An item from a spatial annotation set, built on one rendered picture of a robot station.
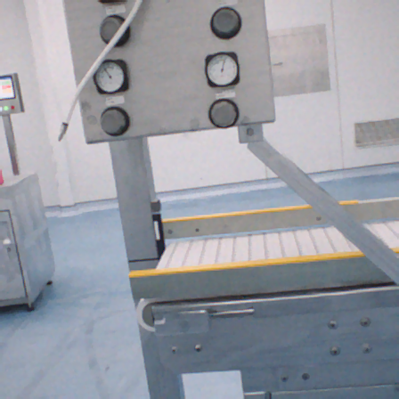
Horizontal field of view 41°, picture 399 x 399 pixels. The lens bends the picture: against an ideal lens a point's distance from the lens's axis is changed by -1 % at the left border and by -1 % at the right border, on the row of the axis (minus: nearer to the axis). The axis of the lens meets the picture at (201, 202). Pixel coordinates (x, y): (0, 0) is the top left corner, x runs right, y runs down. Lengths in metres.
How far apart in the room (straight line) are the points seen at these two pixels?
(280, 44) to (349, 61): 0.76
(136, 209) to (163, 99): 0.39
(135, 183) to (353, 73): 5.19
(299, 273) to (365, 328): 0.11
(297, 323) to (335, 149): 5.36
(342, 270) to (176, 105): 0.28
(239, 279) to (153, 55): 0.29
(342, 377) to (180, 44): 0.49
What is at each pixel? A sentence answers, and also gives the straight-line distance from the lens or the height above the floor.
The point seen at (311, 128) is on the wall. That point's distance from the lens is 5.93.
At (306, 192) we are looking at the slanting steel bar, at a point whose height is 1.02.
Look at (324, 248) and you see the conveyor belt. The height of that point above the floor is 0.89.
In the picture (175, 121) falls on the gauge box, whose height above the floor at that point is 1.12.
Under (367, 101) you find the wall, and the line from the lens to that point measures 6.09.
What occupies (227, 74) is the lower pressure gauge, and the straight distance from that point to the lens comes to 0.59.
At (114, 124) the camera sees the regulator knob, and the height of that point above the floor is 1.12.
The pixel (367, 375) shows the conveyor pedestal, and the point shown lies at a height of 0.74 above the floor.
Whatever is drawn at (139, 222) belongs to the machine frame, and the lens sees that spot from 0.97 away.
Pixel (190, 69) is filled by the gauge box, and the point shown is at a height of 1.17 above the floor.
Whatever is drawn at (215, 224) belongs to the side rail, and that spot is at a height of 0.91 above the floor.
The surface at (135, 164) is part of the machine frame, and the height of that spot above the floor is 1.03.
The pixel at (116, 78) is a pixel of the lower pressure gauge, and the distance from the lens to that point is 0.61.
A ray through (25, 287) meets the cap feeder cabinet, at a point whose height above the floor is 0.16.
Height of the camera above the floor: 1.15
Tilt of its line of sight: 12 degrees down
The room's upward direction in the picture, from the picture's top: 7 degrees counter-clockwise
